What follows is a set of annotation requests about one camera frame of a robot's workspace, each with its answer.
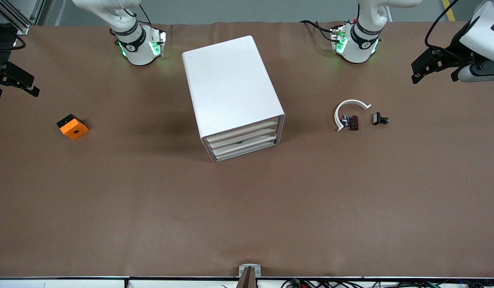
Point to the small black clip component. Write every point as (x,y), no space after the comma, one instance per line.
(377,118)

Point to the orange black button enclosure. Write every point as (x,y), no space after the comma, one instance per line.
(75,130)

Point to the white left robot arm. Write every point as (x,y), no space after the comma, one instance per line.
(356,50)

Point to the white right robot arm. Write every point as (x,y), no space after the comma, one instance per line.
(136,50)

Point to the white plastic drawer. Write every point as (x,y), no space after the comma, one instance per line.
(244,148)
(242,133)
(254,137)

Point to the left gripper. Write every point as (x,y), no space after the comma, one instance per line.
(451,55)

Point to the brown table mat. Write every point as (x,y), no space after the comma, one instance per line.
(150,224)

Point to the white curved plastic piece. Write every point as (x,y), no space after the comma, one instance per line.
(337,115)

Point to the white drawer cabinet housing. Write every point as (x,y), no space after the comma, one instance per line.
(230,80)

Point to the grey metal bracket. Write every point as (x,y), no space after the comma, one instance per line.
(243,270)

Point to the white table edge rail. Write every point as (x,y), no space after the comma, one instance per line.
(70,283)

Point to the brown camera post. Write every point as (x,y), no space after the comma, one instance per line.
(247,280)

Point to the dark brown small component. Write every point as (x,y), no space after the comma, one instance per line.
(353,122)

